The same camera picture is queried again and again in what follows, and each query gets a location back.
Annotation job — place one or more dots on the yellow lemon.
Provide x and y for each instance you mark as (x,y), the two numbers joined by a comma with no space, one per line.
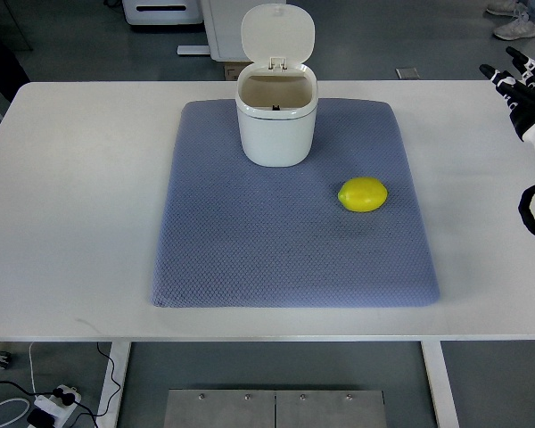
(362,194)

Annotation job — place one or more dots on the white table leg right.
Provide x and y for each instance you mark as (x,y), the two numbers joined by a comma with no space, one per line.
(438,378)

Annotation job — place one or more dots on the white sneaker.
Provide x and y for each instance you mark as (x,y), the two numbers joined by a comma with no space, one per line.
(507,8)
(519,28)

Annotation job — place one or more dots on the cardboard box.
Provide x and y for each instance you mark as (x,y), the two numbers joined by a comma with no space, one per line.
(232,70)

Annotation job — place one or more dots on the grey floor socket plate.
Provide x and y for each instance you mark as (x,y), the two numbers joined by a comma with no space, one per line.
(407,73)

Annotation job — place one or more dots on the white sneaker near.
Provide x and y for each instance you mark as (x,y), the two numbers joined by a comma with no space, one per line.
(519,28)

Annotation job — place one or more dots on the white table leg left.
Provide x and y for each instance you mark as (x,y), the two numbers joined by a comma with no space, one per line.
(113,385)

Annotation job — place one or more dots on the white trash bin lid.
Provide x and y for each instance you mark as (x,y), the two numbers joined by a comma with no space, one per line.
(278,35)

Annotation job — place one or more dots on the grey metal floor plate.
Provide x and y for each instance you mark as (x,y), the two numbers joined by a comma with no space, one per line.
(275,408)

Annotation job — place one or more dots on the white table leg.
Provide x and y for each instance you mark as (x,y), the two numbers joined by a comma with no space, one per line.
(113,385)
(438,378)

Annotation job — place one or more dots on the black power adapter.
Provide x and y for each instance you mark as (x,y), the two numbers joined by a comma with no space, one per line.
(39,418)

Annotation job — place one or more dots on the white appliance with black slot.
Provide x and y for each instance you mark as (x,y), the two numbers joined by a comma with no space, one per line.
(142,14)

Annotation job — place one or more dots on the white trash bin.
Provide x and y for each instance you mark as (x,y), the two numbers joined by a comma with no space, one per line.
(276,110)

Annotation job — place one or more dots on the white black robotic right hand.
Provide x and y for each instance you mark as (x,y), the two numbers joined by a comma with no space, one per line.
(519,94)

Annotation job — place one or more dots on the white power strip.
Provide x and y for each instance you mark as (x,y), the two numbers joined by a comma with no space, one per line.
(60,404)

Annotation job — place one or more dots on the blue textured mat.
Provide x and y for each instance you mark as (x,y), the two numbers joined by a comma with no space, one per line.
(235,234)

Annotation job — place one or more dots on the white sneaker far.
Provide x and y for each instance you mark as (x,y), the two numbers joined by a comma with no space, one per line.
(507,8)

